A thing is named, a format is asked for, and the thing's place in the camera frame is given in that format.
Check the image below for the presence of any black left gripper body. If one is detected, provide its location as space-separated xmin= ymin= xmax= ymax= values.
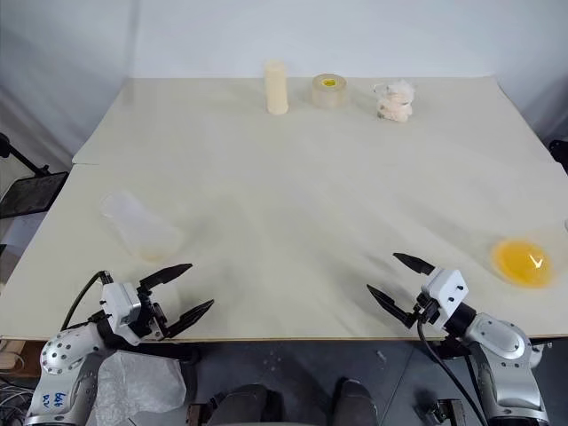
xmin=131 ymin=286 xmax=172 ymax=346

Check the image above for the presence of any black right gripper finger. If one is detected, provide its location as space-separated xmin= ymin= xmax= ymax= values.
xmin=366 ymin=284 xmax=419 ymax=329
xmin=392 ymin=252 xmax=438 ymax=278

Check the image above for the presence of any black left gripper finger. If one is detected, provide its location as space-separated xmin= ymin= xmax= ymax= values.
xmin=138 ymin=263 xmax=193 ymax=292
xmin=164 ymin=298 xmax=216 ymax=341

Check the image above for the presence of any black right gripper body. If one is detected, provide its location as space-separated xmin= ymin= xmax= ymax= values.
xmin=410 ymin=291 xmax=445 ymax=332

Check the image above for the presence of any clear plastic cup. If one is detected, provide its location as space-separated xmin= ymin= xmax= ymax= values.
xmin=99 ymin=189 xmax=185 ymax=263

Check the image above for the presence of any white plastic bag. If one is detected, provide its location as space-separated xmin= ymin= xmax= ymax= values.
xmin=94 ymin=349 xmax=188 ymax=423

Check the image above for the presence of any dark rounded shape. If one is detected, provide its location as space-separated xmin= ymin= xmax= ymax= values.
xmin=211 ymin=383 xmax=286 ymax=426
xmin=335 ymin=376 xmax=383 ymax=426

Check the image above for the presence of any black tablet on stand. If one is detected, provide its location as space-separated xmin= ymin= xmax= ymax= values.
xmin=0 ymin=131 xmax=70 ymax=219

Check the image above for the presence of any crumpled clear plastic bag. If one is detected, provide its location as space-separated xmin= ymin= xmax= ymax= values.
xmin=373 ymin=78 xmax=419 ymax=124

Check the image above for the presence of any black stand part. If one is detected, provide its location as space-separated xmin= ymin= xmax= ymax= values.
xmin=548 ymin=138 xmax=568 ymax=173

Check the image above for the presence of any clear tape roll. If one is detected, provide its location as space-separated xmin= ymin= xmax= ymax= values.
xmin=310 ymin=73 xmax=349 ymax=109

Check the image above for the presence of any cream cylinder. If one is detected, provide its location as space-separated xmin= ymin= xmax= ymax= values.
xmin=264 ymin=59 xmax=290 ymax=117

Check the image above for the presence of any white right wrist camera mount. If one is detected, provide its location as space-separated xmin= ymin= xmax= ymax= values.
xmin=419 ymin=266 xmax=469 ymax=330

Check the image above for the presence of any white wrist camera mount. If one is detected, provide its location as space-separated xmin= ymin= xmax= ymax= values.
xmin=419 ymin=266 xmax=469 ymax=330
xmin=99 ymin=281 xmax=143 ymax=346

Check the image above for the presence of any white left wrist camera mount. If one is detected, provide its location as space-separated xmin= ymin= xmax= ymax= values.
xmin=99 ymin=281 xmax=143 ymax=346

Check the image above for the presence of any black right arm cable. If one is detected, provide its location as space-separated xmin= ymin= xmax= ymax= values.
xmin=415 ymin=318 xmax=494 ymax=426

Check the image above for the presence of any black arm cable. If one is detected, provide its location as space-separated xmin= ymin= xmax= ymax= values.
xmin=59 ymin=270 xmax=113 ymax=332
xmin=415 ymin=318 xmax=494 ymax=426

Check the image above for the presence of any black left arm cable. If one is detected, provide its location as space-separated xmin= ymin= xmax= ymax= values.
xmin=59 ymin=270 xmax=113 ymax=332

